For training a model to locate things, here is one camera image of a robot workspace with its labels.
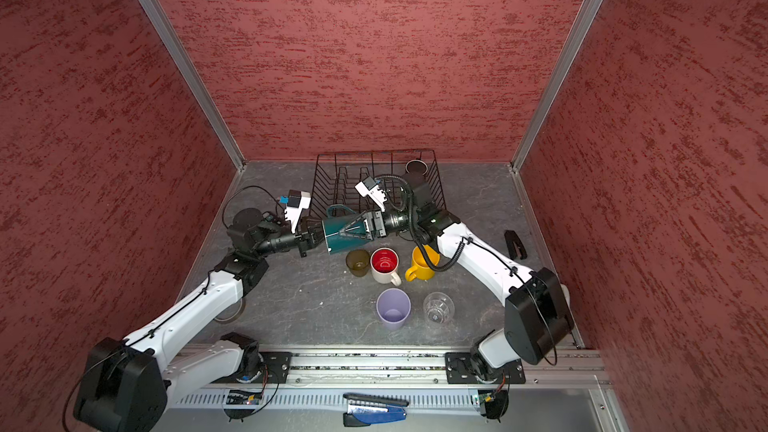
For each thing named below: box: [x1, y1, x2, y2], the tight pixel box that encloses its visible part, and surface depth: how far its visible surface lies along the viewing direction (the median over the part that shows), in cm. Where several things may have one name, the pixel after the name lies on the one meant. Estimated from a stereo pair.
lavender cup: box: [376, 288, 412, 331], surface depth 76 cm
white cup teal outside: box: [322, 204, 373, 255], surface depth 64 cm
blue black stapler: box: [342, 392, 410, 427], surface depth 68 cm
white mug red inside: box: [370, 247, 402, 287], surface depth 88 cm
